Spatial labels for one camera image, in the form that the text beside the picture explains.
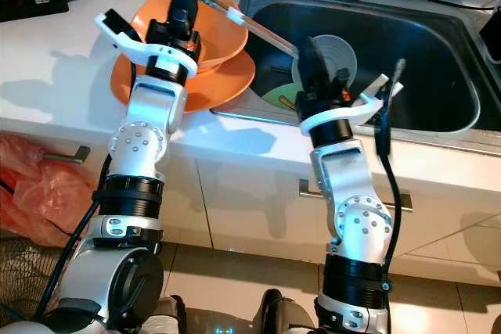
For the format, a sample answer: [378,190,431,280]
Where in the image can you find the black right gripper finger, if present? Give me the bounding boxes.
[294,35,328,94]

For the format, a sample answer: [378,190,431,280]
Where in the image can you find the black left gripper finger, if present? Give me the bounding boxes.
[168,0,199,30]

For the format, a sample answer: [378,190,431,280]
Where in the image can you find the orange bowl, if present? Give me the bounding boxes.
[129,0,247,70]

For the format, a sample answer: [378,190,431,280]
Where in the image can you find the chopsticks with white clip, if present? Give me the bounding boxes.
[164,0,302,57]

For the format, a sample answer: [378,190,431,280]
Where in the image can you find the orange plate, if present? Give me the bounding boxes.
[111,48,256,112]

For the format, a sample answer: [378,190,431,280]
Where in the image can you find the steel kitchen sink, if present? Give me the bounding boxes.
[215,0,501,135]

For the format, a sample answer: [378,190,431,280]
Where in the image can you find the white kitchen cabinet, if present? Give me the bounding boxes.
[0,127,501,272]

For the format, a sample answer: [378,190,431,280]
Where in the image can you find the light grey dish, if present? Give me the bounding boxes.
[291,34,358,88]

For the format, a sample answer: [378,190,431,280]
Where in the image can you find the green plate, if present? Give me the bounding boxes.
[262,82,306,116]

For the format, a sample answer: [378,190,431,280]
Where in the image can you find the black power strip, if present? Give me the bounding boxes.
[0,0,71,23]

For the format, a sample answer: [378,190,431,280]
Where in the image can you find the small black device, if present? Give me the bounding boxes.
[478,5,501,61]

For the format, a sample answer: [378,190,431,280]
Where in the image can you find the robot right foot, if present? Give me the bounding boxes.
[262,289,318,334]

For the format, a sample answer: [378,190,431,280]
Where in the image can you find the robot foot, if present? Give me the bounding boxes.
[262,289,318,334]
[149,295,190,334]

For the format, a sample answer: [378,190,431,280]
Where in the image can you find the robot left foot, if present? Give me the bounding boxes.
[149,295,190,334]

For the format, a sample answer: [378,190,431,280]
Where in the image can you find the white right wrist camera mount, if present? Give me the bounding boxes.
[297,74,394,135]

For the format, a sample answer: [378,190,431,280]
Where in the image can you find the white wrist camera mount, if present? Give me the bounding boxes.
[92,9,200,77]
[297,74,394,135]

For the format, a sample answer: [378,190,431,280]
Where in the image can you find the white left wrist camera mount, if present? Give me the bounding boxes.
[92,9,200,77]

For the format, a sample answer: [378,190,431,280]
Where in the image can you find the steel cabinet handle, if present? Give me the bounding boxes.
[47,142,99,164]
[299,179,414,211]

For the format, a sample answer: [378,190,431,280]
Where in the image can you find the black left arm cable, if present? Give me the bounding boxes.
[43,150,118,327]

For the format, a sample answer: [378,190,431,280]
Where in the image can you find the wire fan guard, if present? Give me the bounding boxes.
[0,236,79,334]

